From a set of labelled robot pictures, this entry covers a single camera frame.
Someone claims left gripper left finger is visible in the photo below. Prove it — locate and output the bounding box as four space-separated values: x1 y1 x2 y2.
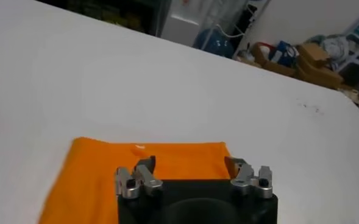
115 155 164 199

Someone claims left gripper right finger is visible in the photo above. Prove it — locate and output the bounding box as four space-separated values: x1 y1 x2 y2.
224 156 274 199

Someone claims orange t-shirt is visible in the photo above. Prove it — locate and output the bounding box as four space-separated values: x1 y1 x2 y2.
38 136 238 224

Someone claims grey striped clothes pile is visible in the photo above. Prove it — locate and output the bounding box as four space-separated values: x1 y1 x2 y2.
307 33 350 65

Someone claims large white table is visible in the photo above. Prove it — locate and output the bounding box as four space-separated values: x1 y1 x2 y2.
0 0 359 224

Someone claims open cardboard box red rim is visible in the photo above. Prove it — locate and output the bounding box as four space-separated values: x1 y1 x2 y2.
252 41 296 77

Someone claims large cardboard box open flap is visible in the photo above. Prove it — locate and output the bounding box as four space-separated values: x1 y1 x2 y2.
296 42 344 89

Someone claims blue shopping bag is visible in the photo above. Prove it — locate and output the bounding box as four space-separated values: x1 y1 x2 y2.
269 41 299 68

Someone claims large blue water jug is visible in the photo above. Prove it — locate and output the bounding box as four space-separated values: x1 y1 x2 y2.
193 28 235 59

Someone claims white water dispenser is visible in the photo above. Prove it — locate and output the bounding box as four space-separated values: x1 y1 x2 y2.
160 0 210 47

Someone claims white metal storage rack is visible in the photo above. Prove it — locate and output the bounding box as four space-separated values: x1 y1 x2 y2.
334 5 359 74

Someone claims black shelving unit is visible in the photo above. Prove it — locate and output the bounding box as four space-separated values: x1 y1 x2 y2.
35 0 172 37

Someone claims white wire jug rack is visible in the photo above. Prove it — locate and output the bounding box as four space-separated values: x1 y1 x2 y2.
197 0 271 59

